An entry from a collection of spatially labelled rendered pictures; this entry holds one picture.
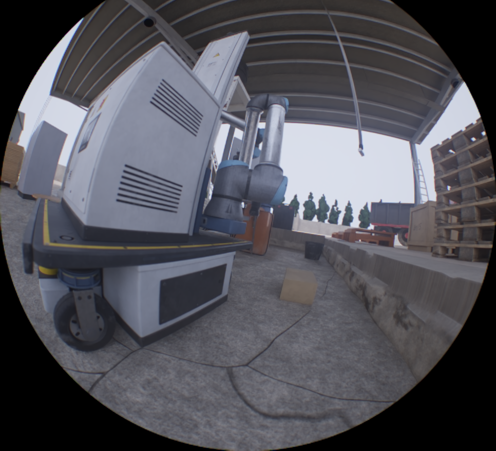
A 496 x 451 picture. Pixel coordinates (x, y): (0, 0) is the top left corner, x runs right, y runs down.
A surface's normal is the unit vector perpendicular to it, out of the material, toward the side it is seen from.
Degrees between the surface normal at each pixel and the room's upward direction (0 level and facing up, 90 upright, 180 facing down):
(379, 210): 90
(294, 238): 90
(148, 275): 90
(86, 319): 90
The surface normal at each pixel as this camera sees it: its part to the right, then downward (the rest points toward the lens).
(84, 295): 0.91, 0.12
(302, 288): -0.26, -0.15
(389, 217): -0.77, -0.21
